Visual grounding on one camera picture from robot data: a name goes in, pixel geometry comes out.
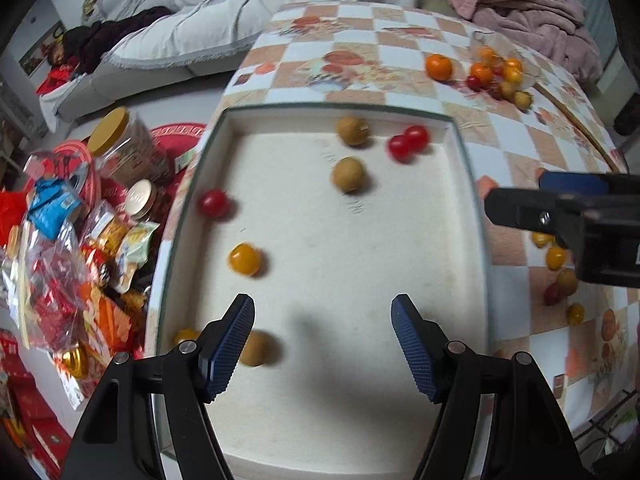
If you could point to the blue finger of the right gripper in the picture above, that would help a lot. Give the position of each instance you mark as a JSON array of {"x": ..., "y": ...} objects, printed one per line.
[{"x": 577, "y": 183}]

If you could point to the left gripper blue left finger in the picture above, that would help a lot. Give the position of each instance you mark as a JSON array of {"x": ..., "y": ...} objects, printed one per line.
[{"x": 221, "y": 345}]

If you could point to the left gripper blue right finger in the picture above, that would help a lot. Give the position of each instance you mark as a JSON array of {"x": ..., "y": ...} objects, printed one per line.
[{"x": 423, "y": 344}]

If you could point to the yellow cherry tomato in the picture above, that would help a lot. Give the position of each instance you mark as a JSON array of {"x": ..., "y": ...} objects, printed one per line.
[
  {"x": 245, "y": 259},
  {"x": 184, "y": 335},
  {"x": 575, "y": 314},
  {"x": 541, "y": 240}
]

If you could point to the brown longan fruit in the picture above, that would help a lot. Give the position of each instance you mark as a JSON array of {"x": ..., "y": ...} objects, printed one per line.
[
  {"x": 349, "y": 174},
  {"x": 507, "y": 90},
  {"x": 522, "y": 100}
]

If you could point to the brown longan in tray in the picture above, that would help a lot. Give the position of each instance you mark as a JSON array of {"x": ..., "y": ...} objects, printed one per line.
[
  {"x": 353, "y": 130},
  {"x": 260, "y": 348}
]

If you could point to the orange cherry tomato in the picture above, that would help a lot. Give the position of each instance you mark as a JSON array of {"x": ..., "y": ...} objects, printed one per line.
[{"x": 556, "y": 257}]

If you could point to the brown longan on table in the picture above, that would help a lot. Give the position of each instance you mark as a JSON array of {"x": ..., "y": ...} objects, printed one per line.
[{"x": 567, "y": 282}]

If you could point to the red cherry tomato on table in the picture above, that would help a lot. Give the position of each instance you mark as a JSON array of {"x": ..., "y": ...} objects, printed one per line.
[{"x": 553, "y": 294}]

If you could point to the long wooden stick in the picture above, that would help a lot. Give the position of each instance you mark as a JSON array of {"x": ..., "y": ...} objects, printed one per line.
[{"x": 577, "y": 123}]

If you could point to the yellow cherry tomato in tray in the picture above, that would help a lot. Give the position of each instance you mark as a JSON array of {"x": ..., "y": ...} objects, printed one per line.
[{"x": 245, "y": 259}]

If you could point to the red cherry tomato in tray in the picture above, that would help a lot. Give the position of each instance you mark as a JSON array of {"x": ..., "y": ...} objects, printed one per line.
[
  {"x": 214, "y": 203},
  {"x": 399, "y": 148},
  {"x": 417, "y": 137}
]

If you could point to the large orange mandarin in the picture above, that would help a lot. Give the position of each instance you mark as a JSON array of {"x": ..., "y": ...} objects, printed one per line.
[{"x": 482, "y": 72}]

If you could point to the white shallow tray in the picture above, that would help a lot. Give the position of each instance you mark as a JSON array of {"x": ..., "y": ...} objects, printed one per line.
[{"x": 338, "y": 401}]

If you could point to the pile of red snack bags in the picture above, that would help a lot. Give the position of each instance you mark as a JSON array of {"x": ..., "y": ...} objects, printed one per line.
[{"x": 81, "y": 298}]

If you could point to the small orange mandarin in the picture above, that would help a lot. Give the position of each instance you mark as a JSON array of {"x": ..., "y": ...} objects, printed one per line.
[{"x": 439, "y": 67}]

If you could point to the pink blanket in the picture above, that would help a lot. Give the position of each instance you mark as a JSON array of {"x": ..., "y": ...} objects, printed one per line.
[{"x": 554, "y": 28}]

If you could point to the plastic jar with yellow lid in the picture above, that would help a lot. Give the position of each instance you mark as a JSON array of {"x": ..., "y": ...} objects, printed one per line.
[{"x": 125, "y": 150}]

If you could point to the blue snack packet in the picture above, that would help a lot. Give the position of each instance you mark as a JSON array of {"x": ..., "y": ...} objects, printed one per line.
[{"x": 54, "y": 202}]

